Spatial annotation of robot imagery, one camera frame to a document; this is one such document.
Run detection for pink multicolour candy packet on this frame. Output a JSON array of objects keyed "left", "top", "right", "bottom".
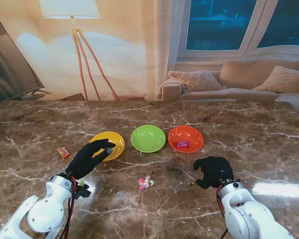
[{"left": 138, "top": 175, "right": 155, "bottom": 191}]

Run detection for white shade tripod floor lamp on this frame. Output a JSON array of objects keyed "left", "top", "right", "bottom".
[{"left": 39, "top": 0, "right": 121, "bottom": 102}]

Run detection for red black right arm cables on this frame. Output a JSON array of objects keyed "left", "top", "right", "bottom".
[{"left": 215, "top": 184, "right": 229, "bottom": 239}]

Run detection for green plastic bowl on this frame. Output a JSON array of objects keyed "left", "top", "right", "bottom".
[{"left": 131, "top": 124, "right": 166, "bottom": 153}]

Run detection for orange candy packet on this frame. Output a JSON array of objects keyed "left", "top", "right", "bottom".
[{"left": 57, "top": 146, "right": 71, "bottom": 159}]

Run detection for red black arm cables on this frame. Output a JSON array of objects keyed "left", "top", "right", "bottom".
[
  {"left": 60, "top": 175, "right": 78, "bottom": 239},
  {"left": 215, "top": 184, "right": 229, "bottom": 239}
]

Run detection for cream knitted cushion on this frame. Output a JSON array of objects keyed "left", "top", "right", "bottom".
[
  {"left": 167, "top": 69, "right": 228, "bottom": 93},
  {"left": 251, "top": 65, "right": 299, "bottom": 94}
]

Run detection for beige sofa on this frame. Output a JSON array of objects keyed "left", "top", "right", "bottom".
[{"left": 156, "top": 57, "right": 299, "bottom": 118}]

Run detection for red black left arm cables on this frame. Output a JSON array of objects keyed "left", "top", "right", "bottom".
[{"left": 60, "top": 175, "right": 78, "bottom": 239}]

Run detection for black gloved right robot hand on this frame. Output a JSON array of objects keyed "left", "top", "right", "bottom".
[{"left": 193, "top": 156, "right": 234, "bottom": 189}]

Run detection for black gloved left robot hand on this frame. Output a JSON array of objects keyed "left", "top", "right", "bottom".
[{"left": 66, "top": 138, "right": 116, "bottom": 180}]

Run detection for yellow plastic bowl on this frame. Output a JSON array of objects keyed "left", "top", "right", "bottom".
[{"left": 89, "top": 131, "right": 126, "bottom": 161}]

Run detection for orange plastic bowl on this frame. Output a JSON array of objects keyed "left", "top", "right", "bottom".
[{"left": 167, "top": 125, "right": 204, "bottom": 154}]

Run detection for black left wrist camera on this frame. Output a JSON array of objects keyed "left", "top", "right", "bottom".
[{"left": 75, "top": 180, "right": 92, "bottom": 199}]

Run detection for white framed window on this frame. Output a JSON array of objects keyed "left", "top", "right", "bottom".
[{"left": 175, "top": 0, "right": 299, "bottom": 62}]

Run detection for sheer beige curtain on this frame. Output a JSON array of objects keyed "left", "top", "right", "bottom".
[{"left": 146, "top": 0, "right": 186, "bottom": 100}]

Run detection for flat screen television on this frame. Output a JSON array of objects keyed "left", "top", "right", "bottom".
[{"left": 0, "top": 18, "right": 52, "bottom": 113}]

